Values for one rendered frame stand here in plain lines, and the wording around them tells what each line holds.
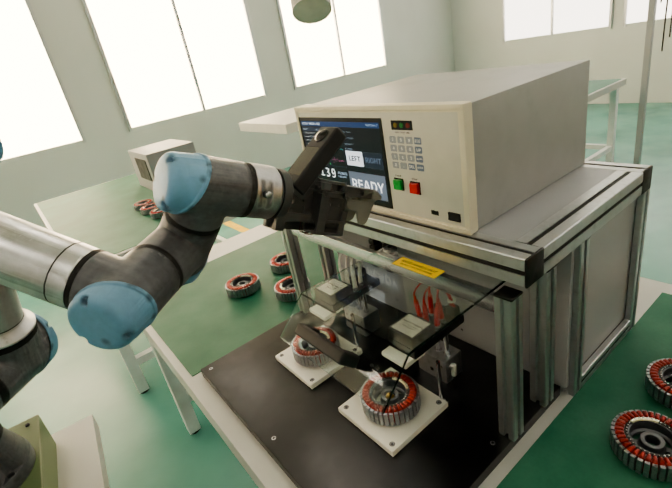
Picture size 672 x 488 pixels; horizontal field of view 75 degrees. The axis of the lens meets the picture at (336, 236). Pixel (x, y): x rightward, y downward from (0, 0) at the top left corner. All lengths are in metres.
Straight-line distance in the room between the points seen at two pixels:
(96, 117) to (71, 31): 0.82
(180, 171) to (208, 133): 5.11
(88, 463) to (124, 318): 0.65
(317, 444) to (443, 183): 0.52
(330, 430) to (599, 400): 0.50
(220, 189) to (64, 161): 4.75
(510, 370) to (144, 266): 0.55
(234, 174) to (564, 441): 0.70
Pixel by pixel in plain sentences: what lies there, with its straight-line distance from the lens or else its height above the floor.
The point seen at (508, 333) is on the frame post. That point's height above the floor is 0.99.
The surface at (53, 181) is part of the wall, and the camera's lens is 5.28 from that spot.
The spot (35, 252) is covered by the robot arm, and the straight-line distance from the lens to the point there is 0.57.
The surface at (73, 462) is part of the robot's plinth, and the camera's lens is 1.14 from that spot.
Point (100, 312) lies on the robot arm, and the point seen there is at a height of 1.23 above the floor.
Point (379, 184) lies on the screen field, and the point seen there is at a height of 1.17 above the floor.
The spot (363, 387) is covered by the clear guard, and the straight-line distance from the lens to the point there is 0.60.
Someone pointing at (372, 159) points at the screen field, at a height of 1.22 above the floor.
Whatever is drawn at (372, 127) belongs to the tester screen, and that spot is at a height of 1.28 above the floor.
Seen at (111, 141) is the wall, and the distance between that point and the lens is 5.33.
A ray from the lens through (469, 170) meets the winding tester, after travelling 0.69.
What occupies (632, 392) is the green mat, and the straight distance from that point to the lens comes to 1.02.
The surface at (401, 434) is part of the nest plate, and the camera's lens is 0.86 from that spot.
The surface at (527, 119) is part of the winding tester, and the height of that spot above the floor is 1.26.
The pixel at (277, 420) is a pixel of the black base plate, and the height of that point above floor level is 0.77.
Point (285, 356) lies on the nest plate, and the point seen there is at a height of 0.78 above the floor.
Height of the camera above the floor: 1.43
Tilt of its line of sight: 23 degrees down
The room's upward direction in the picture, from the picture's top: 11 degrees counter-clockwise
